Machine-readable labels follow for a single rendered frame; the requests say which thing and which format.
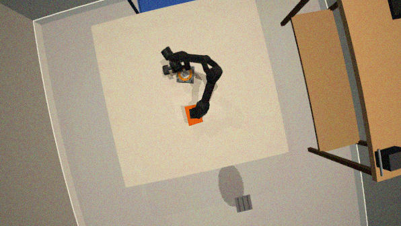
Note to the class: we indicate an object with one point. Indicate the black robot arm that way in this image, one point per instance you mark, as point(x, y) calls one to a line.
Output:
point(213, 74)

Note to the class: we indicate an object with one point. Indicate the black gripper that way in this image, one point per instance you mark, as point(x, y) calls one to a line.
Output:
point(166, 69)

